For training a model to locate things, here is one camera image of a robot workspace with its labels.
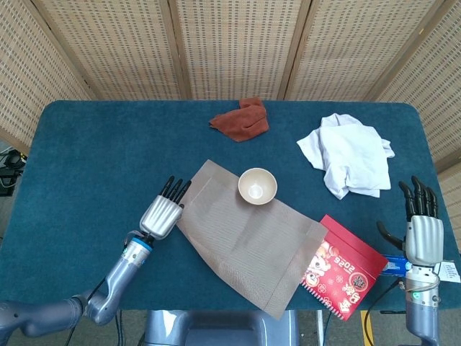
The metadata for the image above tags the blue carpet table cover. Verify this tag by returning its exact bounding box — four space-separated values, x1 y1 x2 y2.
0 99 461 311

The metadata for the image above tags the crumpled white cloth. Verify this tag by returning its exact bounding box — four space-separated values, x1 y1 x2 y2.
296 113 396 200

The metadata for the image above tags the silver woven placemat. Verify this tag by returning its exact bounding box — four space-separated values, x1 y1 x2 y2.
175 159 328 320

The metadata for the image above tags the white table leg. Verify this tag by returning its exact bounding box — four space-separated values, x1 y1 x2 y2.
315 310 325 346

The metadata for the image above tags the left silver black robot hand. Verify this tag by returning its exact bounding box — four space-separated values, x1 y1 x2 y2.
139 175 192 241

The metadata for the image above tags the black equipment with cables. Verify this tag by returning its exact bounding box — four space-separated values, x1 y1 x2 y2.
0 149 28 198

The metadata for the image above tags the rust brown cloth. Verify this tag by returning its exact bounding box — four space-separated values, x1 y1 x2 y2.
209 97 270 143

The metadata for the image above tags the blue white toothpaste box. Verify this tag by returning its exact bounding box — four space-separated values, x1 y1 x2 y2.
383 254 461 284

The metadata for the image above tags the red spiral desk calendar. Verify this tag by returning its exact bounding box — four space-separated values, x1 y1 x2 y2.
300 214 389 321

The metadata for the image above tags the yellow floor tape strip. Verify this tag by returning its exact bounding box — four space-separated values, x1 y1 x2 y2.
359 310 374 346

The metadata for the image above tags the grey blue robot torso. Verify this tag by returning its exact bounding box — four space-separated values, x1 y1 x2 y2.
138 309 300 346

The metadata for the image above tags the bamboo folding screen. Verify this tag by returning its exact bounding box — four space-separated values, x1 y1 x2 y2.
0 0 461 239

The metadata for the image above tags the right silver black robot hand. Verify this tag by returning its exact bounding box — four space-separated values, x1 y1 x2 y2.
376 175 445 267

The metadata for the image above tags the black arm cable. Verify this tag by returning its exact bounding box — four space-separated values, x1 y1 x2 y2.
364 279 408 346

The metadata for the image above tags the beige bowl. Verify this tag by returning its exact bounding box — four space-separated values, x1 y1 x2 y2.
238 167 278 206

